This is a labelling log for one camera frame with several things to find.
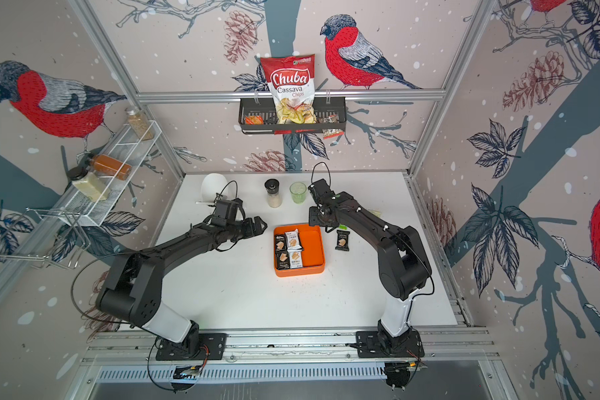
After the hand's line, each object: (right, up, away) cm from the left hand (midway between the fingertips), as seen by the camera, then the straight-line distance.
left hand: (262, 222), depth 92 cm
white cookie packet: (+12, -7, +3) cm, 14 cm away
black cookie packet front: (+8, -13, -2) cm, 16 cm away
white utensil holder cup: (-22, +15, +7) cm, 27 cm away
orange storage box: (+19, -8, +3) cm, 21 cm away
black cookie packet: (+7, -8, +1) cm, 11 cm away
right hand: (+21, +2, +1) cm, 21 cm away
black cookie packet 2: (+31, -7, +3) cm, 32 cm away
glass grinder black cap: (+2, +14, +9) cm, 17 cm away
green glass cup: (+13, +12, +18) cm, 25 cm away
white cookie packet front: (+13, -13, -2) cm, 18 cm away
